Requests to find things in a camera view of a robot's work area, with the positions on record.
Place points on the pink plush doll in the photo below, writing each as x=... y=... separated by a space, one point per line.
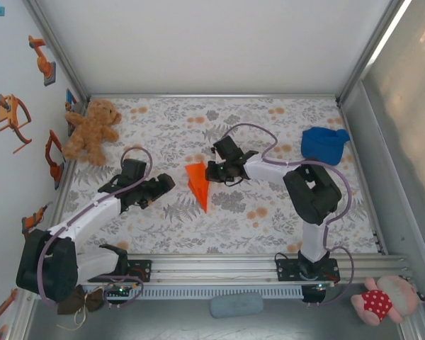
x=375 y=301

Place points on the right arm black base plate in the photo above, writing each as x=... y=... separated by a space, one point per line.
x=285 y=271

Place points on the short aluminium frame post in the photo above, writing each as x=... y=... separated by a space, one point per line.
x=21 y=318
x=416 y=329

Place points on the aluminium mounting rail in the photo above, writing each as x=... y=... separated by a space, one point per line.
x=212 y=269

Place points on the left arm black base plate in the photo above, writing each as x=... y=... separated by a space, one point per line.
x=145 y=271

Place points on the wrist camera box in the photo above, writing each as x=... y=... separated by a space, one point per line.
x=134 y=170
x=228 y=148

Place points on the blue grey orange wall sticker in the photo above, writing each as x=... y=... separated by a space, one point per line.
x=71 y=97

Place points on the floral patterned table mat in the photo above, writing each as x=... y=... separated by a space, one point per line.
x=198 y=233

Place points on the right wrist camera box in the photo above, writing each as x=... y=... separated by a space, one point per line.
x=228 y=148

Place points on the brown teddy bear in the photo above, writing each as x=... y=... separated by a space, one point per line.
x=90 y=131

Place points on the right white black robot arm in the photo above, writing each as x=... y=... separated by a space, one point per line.
x=311 y=195

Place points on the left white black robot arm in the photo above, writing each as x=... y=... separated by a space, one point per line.
x=46 y=269

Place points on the blue cloth pouch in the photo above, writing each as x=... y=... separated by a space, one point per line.
x=322 y=145

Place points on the grey-blue oblong case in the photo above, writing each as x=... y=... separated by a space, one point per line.
x=235 y=304

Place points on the aluminium frame post with light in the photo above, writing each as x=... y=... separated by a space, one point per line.
x=372 y=46

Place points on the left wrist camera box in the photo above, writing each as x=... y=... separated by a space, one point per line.
x=134 y=170

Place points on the orange paper sheet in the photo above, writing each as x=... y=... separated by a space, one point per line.
x=198 y=184

